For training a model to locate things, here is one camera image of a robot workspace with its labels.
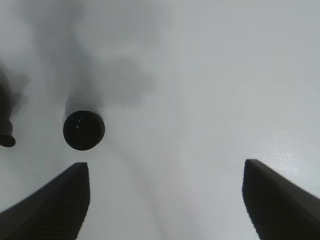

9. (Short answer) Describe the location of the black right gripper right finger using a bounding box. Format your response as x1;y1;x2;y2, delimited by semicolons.
242;159;320;240

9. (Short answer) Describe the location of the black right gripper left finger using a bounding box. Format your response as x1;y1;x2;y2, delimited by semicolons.
0;162;90;240

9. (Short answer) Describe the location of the black round teapot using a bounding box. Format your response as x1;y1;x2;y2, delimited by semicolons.
0;82;16;148

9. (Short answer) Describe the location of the small black teacup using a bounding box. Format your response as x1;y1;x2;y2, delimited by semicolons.
63;110;106;151

